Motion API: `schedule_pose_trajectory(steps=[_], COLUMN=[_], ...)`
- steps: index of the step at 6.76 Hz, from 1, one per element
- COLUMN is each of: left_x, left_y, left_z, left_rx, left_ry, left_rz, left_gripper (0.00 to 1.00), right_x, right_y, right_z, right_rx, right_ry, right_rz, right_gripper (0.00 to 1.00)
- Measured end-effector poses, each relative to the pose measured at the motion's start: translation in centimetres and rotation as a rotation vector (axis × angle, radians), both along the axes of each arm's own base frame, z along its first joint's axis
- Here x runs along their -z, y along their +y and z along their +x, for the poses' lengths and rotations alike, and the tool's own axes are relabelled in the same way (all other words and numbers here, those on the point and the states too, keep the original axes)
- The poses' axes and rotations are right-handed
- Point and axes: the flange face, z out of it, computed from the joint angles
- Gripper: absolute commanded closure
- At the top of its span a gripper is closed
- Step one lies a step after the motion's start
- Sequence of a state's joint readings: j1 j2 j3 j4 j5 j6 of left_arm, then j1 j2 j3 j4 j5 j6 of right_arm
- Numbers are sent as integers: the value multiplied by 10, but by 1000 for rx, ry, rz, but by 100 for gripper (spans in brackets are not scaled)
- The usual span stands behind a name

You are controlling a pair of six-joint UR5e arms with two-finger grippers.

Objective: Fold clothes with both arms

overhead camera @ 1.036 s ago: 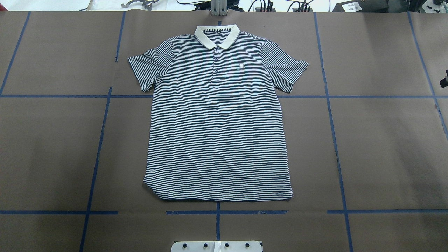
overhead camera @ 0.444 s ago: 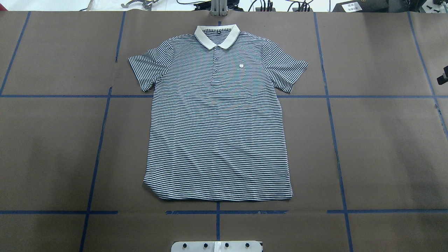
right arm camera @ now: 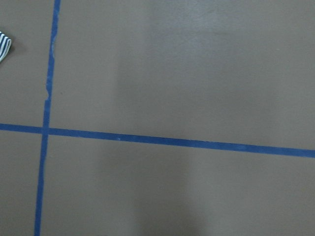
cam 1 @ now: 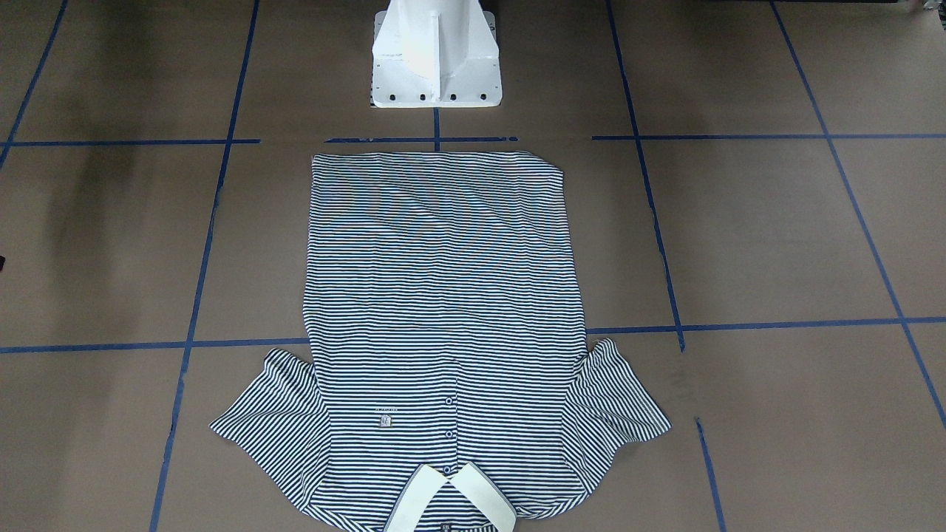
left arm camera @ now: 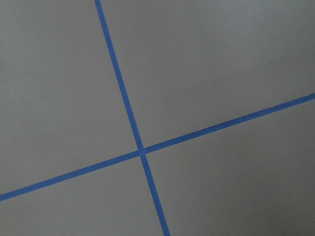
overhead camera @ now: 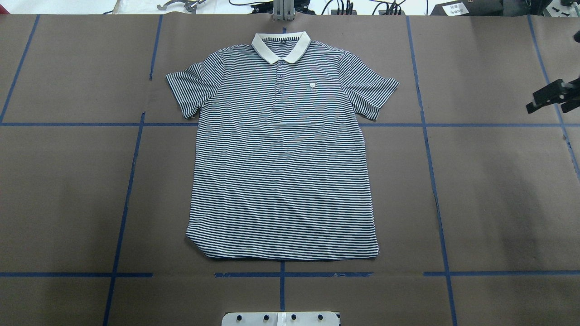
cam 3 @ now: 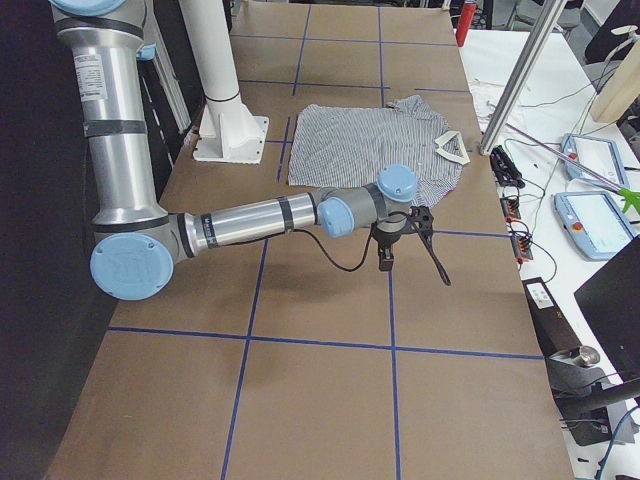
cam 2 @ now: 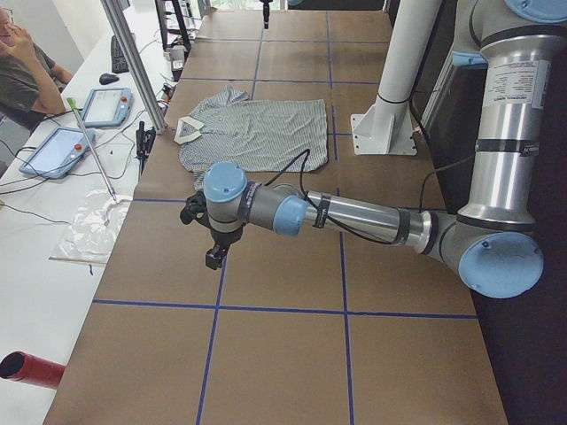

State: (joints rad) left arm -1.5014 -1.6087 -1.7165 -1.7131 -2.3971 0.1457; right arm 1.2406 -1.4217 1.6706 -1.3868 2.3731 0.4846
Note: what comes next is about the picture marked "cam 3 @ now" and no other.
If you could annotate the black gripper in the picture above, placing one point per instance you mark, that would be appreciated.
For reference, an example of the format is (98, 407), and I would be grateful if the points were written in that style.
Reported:
(387, 238)

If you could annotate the blue white striped polo shirt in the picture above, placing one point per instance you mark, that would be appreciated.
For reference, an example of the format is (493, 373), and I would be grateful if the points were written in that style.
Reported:
(348, 147)

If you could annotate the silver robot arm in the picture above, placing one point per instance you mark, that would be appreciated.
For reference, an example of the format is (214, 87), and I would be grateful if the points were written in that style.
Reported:
(138, 243)

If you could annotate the orange black connector strip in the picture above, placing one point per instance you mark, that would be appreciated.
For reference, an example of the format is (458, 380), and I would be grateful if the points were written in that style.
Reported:
(520, 235)

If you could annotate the black clamp tool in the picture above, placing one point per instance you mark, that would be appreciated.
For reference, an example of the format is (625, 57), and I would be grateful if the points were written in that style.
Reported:
(504, 169)

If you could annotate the black box with label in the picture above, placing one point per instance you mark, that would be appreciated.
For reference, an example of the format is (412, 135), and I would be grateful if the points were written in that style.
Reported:
(553, 331)

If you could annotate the lower blue teach pendant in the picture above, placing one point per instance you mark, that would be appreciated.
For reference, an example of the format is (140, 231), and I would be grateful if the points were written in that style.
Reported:
(594, 222)

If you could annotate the blue teach pendant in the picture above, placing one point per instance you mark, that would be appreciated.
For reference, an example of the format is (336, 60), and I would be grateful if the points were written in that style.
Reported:
(594, 222)
(600, 155)

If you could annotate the upper blue teach pendant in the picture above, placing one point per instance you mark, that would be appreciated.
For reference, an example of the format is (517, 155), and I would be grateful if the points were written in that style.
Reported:
(600, 155)

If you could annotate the black monitor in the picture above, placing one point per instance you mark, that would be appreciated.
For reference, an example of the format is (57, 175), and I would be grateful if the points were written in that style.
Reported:
(609, 302)

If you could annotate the green tipped grabber stick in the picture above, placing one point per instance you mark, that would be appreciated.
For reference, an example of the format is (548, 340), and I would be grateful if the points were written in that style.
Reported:
(631, 198)

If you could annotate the red bottle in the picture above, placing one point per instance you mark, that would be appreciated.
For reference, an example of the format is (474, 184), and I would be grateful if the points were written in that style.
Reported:
(465, 20)

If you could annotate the wooden beige board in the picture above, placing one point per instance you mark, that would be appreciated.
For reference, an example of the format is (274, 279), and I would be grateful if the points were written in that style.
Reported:
(620, 91)

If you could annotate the silver knob stand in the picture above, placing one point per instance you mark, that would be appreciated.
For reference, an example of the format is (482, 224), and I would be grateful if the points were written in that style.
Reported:
(591, 405)

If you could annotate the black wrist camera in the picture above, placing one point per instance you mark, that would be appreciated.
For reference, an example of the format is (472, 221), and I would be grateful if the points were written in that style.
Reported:
(385, 258)

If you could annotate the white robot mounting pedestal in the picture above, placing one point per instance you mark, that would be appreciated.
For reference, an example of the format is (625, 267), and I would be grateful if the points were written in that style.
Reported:
(228, 132)

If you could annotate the aluminium frame post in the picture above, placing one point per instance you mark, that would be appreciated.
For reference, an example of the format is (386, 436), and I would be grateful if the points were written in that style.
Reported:
(537, 38)

